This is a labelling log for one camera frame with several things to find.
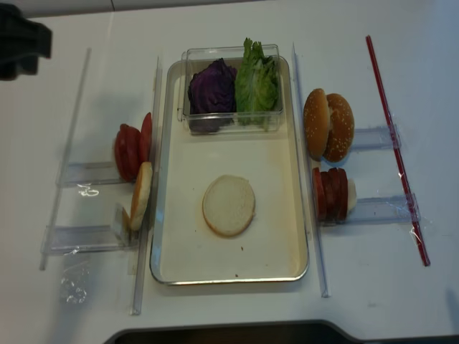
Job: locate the clear rail under patties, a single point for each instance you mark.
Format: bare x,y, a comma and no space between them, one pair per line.
399,209

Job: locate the green lettuce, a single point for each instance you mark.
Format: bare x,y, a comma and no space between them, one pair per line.
256,85

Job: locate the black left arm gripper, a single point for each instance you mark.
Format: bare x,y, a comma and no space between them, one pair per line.
23,42

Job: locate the front sesame bun top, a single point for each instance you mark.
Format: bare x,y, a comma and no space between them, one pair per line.
341,133

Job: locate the clear rail under bun bottoms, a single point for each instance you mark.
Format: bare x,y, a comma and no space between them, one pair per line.
84,239

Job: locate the middle meat patty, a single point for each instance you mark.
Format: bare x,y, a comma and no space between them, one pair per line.
331,187

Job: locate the bun slice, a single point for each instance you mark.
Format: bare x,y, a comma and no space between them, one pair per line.
141,195
228,205

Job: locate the rear sesame bun top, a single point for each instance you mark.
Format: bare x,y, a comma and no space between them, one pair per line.
316,123

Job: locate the inner meat patty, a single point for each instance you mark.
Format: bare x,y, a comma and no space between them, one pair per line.
344,190

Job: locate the clear rail under tomatoes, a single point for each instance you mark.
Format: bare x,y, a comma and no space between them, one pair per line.
78,174

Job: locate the clear plastic vegetable box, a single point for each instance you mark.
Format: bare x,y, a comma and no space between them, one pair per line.
197,59

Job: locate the clear long right guide rail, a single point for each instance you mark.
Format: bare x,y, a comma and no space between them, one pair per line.
315,228

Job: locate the outer meat patty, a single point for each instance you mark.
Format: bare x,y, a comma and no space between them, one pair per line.
319,194

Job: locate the meat patty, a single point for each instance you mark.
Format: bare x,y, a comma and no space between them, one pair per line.
319,194
344,190
331,187

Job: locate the clear far left strip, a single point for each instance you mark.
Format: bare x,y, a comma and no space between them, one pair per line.
64,161

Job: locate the white pusher block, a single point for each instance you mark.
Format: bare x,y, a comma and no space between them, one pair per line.
352,199

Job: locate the red strip on table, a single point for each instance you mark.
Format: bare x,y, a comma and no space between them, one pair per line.
396,150

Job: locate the sesame bun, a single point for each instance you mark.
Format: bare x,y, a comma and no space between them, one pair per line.
341,133
316,123

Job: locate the clear rail under buns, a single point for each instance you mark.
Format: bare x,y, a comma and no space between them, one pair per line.
377,138

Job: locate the single tomato slice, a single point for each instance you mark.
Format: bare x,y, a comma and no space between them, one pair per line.
144,143

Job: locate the purple cabbage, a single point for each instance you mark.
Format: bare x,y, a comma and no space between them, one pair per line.
211,95

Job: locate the tomato slices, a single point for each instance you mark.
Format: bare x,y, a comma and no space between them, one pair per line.
126,152

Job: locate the metal tray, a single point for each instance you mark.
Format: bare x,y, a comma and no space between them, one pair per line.
274,248

